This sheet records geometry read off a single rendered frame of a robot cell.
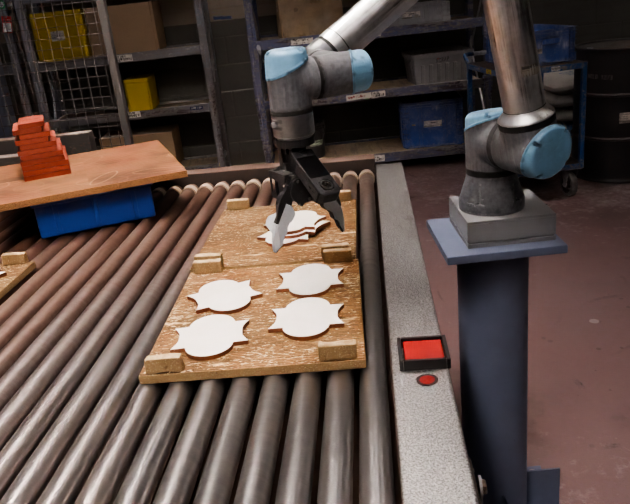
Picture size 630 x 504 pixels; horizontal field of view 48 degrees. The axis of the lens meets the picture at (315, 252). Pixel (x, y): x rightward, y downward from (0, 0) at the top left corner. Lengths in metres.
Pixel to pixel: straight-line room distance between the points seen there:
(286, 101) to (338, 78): 0.10
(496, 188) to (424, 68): 4.06
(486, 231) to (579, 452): 1.04
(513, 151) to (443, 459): 0.79
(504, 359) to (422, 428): 0.86
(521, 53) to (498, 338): 0.69
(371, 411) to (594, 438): 1.61
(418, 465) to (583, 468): 1.53
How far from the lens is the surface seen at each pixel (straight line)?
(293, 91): 1.22
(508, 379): 1.83
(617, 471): 2.40
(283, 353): 1.11
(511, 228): 1.64
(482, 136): 1.60
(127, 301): 1.45
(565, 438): 2.51
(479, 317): 1.74
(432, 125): 5.76
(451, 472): 0.88
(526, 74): 1.47
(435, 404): 1.00
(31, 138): 2.09
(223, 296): 1.31
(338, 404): 1.00
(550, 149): 1.51
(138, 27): 5.84
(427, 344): 1.11
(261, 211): 1.81
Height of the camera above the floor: 1.47
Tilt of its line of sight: 21 degrees down
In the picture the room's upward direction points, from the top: 6 degrees counter-clockwise
